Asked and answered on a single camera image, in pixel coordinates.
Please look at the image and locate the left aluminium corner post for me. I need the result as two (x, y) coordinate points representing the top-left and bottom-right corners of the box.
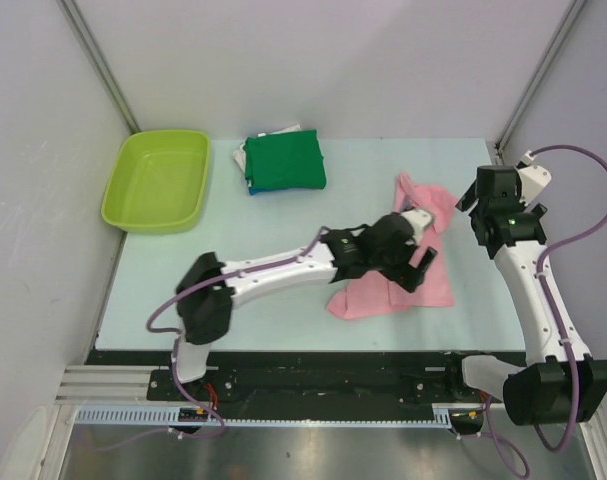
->
(56, 0), (141, 134)

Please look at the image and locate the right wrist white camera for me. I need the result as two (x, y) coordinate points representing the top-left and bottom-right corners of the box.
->
(517, 150), (552, 206)

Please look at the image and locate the green folded t-shirt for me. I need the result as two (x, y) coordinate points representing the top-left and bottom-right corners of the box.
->
(245, 130), (327, 192)

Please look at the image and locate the lime green plastic tub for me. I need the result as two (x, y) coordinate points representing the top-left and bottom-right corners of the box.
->
(101, 129), (211, 234)

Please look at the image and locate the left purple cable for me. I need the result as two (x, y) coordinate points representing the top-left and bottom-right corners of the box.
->
(82, 225), (334, 454)

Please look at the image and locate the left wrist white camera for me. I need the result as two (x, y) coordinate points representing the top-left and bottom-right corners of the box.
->
(400, 207), (435, 245)

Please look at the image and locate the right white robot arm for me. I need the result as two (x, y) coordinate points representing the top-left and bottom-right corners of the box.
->
(444, 166), (607, 426)

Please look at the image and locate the white folded t-shirt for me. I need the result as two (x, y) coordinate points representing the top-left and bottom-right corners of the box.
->
(232, 124), (302, 173)

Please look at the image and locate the purple cable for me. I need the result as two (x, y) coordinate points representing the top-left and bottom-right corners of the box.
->
(82, 225), (334, 454)
(482, 144), (607, 479)

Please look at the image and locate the pink t-shirt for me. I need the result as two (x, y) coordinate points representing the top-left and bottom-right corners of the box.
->
(325, 171), (460, 321)

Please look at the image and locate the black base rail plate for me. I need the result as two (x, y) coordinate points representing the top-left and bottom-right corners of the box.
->
(86, 350), (487, 438)

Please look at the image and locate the white slotted cable duct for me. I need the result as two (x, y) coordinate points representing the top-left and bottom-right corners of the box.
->
(75, 404), (483, 428)

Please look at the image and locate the right aluminium corner post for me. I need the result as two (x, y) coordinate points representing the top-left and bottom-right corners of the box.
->
(494, 0), (591, 158)

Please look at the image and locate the aluminium corner post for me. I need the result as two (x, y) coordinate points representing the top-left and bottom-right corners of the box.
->
(56, 0), (141, 134)
(494, 0), (591, 158)

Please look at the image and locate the aluminium extrusion crossbar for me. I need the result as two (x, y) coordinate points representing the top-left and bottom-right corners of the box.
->
(56, 365), (153, 404)

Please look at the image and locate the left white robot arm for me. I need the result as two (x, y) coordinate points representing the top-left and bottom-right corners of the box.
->
(168, 207), (437, 400)

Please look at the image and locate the wrist white camera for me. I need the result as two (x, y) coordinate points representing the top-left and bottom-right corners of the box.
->
(517, 150), (552, 206)
(400, 207), (435, 245)

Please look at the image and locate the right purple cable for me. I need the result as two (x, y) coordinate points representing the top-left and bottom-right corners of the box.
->
(482, 144), (607, 479)

